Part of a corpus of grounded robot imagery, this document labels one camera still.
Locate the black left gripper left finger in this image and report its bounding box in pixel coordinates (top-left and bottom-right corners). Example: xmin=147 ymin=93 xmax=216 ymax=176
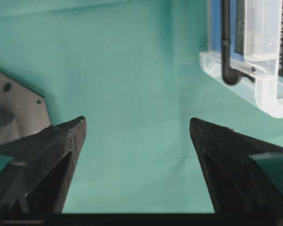
xmin=0 ymin=116 xmax=87 ymax=221

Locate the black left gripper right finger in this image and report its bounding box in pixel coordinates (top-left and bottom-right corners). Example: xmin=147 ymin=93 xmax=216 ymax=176
xmin=189 ymin=118 xmax=283 ymax=220

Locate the clear acrylic case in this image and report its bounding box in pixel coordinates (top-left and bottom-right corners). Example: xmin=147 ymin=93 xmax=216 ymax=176
xmin=200 ymin=0 xmax=283 ymax=118

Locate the grey metal robot base plate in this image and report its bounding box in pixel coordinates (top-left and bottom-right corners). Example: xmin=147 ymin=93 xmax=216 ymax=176
xmin=0 ymin=71 xmax=51 ymax=145

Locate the black cable in case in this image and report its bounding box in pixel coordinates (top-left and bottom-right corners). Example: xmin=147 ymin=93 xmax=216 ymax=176
xmin=221 ymin=0 xmax=243 ymax=85

